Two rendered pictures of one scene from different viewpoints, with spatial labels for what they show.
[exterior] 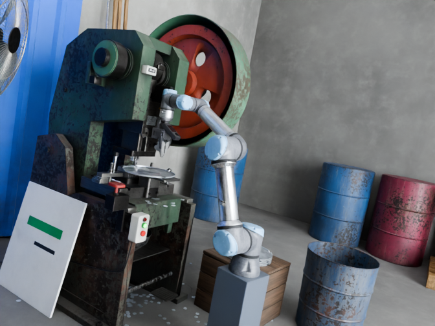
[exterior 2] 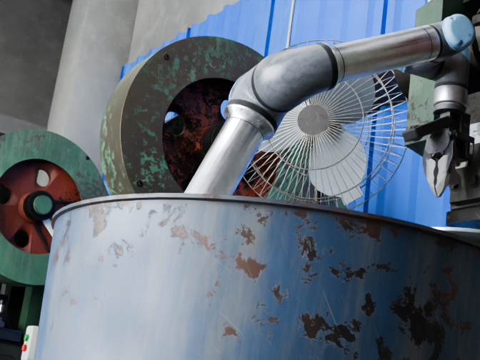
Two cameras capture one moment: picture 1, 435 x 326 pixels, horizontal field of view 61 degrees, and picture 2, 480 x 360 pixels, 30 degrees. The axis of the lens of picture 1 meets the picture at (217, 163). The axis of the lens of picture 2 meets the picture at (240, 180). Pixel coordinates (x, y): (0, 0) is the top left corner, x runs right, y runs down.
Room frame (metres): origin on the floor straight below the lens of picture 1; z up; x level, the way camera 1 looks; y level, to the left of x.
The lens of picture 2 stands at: (2.48, -1.57, 0.32)
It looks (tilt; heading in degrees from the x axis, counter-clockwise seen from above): 16 degrees up; 118
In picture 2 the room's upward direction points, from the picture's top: 8 degrees clockwise
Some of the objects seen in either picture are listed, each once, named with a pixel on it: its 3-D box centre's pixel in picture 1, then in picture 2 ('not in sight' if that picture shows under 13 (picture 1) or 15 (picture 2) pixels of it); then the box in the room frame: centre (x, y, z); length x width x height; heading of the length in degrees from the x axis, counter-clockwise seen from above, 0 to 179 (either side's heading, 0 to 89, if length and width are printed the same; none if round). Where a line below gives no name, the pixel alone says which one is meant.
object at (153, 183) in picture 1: (153, 185); not in sight; (2.00, 0.32, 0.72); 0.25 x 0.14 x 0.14; 60
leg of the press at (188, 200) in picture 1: (138, 211); not in sight; (2.39, 0.46, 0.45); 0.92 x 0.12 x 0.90; 60
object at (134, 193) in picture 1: (129, 185); not in sight; (2.09, 0.47, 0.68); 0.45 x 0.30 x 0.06; 150
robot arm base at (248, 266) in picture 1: (245, 260); not in sight; (1.69, -0.22, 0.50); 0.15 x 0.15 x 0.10
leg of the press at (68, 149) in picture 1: (69, 222); not in sight; (1.93, 0.73, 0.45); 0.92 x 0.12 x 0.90; 60
